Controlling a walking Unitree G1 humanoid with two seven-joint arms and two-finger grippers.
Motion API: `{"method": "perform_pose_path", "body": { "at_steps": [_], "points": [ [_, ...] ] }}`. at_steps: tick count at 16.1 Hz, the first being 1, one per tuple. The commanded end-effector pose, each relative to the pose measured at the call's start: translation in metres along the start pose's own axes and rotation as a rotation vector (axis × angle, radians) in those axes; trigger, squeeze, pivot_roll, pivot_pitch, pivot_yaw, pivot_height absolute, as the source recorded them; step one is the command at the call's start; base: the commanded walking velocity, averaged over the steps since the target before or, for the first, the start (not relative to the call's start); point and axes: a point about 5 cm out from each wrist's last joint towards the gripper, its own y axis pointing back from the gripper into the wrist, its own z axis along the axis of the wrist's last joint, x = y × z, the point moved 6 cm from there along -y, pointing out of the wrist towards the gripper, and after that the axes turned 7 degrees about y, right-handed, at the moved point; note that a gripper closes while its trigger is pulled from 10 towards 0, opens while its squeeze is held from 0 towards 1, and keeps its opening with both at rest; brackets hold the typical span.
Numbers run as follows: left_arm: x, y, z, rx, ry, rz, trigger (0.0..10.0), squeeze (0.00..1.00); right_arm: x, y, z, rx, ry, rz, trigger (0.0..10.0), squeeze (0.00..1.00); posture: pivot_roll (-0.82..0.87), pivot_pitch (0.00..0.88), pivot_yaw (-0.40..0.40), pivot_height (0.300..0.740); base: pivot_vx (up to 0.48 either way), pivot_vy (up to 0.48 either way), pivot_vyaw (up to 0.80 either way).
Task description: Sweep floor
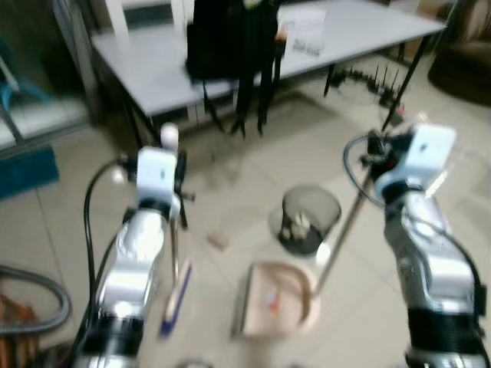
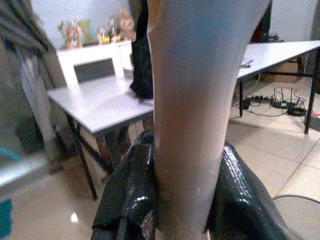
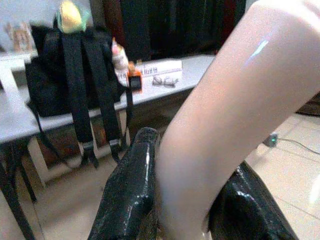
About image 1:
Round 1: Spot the white chair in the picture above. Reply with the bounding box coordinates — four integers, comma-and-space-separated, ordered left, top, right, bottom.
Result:
102, 0, 194, 38

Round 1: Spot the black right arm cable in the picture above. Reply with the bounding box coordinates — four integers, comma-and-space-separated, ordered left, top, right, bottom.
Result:
341, 133, 487, 315

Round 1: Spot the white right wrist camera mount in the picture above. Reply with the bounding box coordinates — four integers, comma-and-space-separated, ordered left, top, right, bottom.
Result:
378, 124, 458, 205

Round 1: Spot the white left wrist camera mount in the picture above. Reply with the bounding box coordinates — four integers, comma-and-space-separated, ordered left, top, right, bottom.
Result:
136, 147, 184, 220

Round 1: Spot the small brown scrap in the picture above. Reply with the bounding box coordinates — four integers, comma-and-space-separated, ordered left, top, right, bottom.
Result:
208, 233, 232, 251

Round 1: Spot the beige long-handled dustpan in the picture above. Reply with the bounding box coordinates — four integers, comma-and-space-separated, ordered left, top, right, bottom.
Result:
232, 113, 430, 340

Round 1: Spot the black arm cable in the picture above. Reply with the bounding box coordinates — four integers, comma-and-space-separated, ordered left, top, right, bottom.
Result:
341, 133, 487, 315
81, 156, 140, 361

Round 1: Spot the black bag with straps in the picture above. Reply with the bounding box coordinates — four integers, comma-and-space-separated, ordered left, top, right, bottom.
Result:
185, 0, 282, 140

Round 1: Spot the black mesh waste basket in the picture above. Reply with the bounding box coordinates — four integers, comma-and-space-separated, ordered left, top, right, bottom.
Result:
278, 185, 343, 256

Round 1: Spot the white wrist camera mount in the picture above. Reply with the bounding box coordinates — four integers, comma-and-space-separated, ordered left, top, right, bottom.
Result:
136, 147, 184, 220
378, 124, 458, 205

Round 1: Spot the broom with blue bristle base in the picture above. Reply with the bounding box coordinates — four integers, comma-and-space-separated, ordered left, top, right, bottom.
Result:
157, 122, 198, 340

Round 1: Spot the brown armchair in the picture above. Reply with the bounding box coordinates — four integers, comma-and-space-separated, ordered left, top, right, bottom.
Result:
427, 0, 491, 107

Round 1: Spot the grey table with black legs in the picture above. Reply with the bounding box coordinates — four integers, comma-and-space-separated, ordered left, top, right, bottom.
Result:
90, 0, 449, 229

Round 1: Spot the black router with antennas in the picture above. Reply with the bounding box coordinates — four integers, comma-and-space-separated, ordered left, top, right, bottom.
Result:
323, 64, 405, 107

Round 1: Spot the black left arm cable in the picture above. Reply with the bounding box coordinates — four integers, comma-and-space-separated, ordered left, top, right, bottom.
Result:
81, 156, 140, 361

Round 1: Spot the grey vacuum hose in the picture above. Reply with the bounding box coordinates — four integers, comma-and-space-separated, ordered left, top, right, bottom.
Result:
0, 264, 74, 340

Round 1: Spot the blue mat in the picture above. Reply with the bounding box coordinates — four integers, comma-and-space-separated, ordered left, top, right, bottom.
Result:
0, 146, 61, 202

